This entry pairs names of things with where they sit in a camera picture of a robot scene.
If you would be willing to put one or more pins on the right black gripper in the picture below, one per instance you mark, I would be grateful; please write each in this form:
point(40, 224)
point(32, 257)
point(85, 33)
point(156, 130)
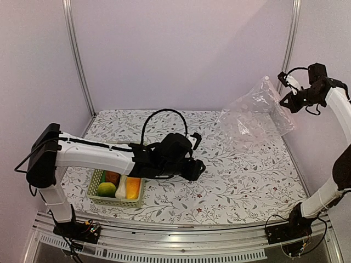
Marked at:
point(292, 106)

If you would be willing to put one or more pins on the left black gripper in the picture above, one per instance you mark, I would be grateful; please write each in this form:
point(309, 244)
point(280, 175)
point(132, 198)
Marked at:
point(194, 173)

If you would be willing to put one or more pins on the clear zip top bag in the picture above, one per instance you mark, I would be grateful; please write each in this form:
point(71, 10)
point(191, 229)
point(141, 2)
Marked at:
point(255, 118)

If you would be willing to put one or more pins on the orange yellow mango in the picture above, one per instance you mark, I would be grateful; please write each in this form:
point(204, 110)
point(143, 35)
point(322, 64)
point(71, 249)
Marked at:
point(133, 188)

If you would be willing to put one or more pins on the green bok choy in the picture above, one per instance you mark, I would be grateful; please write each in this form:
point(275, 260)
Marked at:
point(121, 191)

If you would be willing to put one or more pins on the brown potato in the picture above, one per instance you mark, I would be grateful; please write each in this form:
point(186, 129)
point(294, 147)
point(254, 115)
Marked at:
point(112, 177)

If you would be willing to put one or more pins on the green yellow mango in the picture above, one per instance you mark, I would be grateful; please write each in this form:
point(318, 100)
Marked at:
point(106, 189)

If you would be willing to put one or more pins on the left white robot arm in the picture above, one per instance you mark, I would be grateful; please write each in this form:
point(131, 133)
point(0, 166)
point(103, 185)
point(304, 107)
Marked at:
point(55, 148)

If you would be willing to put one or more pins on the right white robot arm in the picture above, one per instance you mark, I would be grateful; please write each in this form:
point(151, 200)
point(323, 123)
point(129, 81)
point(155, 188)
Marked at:
point(311, 86)

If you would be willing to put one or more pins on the green cucumber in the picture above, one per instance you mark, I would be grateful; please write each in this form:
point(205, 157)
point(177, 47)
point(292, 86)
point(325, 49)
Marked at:
point(103, 177)

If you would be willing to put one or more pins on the floral tablecloth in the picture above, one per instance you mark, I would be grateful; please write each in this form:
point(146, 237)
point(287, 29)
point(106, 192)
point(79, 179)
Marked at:
point(235, 188)

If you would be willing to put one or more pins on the green plastic basket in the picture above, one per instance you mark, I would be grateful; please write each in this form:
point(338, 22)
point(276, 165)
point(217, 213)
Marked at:
point(92, 194)

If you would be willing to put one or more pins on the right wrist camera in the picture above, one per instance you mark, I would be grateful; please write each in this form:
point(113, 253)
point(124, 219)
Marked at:
point(289, 81)

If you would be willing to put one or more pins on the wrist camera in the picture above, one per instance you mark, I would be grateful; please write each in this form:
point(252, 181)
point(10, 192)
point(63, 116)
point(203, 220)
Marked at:
point(195, 140)
point(289, 81)

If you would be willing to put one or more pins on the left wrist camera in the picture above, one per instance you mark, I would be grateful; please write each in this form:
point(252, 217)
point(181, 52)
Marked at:
point(195, 140)

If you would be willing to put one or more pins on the right aluminium frame post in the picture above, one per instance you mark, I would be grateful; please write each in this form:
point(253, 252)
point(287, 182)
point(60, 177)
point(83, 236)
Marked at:
point(293, 28)

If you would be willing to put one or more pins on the aluminium frame post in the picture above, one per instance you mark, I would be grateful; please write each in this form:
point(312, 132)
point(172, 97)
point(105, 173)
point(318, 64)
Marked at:
point(293, 28)
point(68, 14)

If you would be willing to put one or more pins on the front aluminium rail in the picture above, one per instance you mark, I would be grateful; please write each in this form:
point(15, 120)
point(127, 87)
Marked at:
point(135, 241)

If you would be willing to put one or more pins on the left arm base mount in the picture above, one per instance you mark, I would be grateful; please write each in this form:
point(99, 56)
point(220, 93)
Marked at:
point(88, 231)

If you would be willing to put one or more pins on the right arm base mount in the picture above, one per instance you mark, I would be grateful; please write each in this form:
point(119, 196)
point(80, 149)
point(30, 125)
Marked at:
point(297, 233)

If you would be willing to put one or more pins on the left aluminium frame post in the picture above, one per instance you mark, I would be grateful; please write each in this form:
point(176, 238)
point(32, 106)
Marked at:
point(68, 14)

